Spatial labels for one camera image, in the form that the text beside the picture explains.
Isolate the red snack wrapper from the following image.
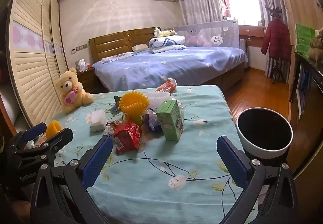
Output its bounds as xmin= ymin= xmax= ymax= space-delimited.
xmin=112 ymin=120 xmax=143 ymax=155

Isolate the cream teddy bear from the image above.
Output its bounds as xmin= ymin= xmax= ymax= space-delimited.
xmin=55 ymin=68 xmax=95 ymax=114

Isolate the brown plush toy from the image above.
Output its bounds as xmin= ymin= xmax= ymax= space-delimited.
xmin=309 ymin=27 xmax=323 ymax=63

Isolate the wooden headboard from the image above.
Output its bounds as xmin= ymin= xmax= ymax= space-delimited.
xmin=88 ymin=28 xmax=162 ymax=63

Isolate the clear plastic wrapper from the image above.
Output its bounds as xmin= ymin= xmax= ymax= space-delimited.
xmin=176 ymin=101 xmax=186 ymax=119

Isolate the yellow plush toy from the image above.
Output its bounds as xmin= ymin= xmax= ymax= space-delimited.
xmin=154 ymin=27 xmax=176 ymax=38

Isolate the bed with blue sheet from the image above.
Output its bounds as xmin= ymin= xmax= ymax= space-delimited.
xmin=92 ymin=46 xmax=249 ymax=93

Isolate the orange snack wrapper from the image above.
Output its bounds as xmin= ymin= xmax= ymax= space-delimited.
xmin=156 ymin=78 xmax=178 ymax=94

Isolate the wooden window desk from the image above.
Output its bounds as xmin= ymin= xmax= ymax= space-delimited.
xmin=238 ymin=26 xmax=265 ymax=40

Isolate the folded blue white quilt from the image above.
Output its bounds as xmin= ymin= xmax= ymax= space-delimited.
xmin=148 ymin=35 xmax=188 ymax=54

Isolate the purple snack wrapper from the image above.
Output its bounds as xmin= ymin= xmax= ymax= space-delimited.
xmin=144 ymin=110 xmax=163 ymax=134

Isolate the teal floral tablecloth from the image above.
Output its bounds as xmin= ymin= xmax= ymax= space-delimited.
xmin=24 ymin=85 xmax=255 ymax=224

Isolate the small yellow foam fruit net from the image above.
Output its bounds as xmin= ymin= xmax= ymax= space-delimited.
xmin=45 ymin=120 xmax=62 ymax=139

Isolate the red padded coat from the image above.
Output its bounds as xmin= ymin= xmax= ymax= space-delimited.
xmin=261 ymin=17 xmax=292 ymax=60

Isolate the dark wooden coat rack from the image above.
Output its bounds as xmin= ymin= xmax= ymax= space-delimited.
xmin=264 ymin=4 xmax=284 ymax=84

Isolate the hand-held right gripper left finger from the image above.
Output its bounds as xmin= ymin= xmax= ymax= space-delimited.
xmin=30 ymin=135 xmax=114 ymax=224

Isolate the wooden nightstand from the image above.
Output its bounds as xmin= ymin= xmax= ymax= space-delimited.
xmin=76 ymin=68 xmax=103 ymax=93

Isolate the pink plush toy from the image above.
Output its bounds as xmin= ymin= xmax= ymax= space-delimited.
xmin=187 ymin=35 xmax=211 ymax=46

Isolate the large yellow foam fruit net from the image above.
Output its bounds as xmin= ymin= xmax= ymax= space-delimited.
xmin=119 ymin=91 xmax=150 ymax=124

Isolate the cream pillow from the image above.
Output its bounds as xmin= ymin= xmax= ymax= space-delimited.
xmin=132 ymin=44 xmax=149 ymax=53

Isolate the white and black waste bin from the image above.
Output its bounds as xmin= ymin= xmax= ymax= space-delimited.
xmin=236 ymin=107 xmax=294 ymax=167

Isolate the green drink carton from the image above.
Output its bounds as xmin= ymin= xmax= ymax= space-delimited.
xmin=156 ymin=99 xmax=185 ymax=142

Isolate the blue printed pillow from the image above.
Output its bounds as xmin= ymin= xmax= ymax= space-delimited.
xmin=100 ymin=52 xmax=138 ymax=63

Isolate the grey mesh bed rail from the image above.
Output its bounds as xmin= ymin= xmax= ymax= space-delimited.
xmin=174 ymin=20 xmax=239 ymax=48

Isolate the white foam fruit net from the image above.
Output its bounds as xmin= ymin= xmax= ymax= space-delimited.
xmin=146 ymin=91 xmax=172 ymax=111

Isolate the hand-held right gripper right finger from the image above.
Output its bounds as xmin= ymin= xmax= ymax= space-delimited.
xmin=216 ymin=135 xmax=298 ymax=224

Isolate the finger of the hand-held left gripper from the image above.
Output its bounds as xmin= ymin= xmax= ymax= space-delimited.
xmin=9 ymin=123 xmax=48 ymax=149
xmin=14 ymin=128 xmax=74 ymax=162

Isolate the black glossy cabinet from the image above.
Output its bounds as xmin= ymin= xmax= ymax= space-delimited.
xmin=290 ymin=52 xmax=323 ymax=169

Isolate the stack of green boxes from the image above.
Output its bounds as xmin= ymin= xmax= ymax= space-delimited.
xmin=295 ymin=23 xmax=317 ymax=59

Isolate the cream louvered wardrobe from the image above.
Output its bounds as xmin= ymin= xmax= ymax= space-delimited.
xmin=5 ymin=0 xmax=68 ymax=126

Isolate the window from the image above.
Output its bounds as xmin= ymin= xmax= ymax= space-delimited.
xmin=228 ymin=0 xmax=264 ymax=25

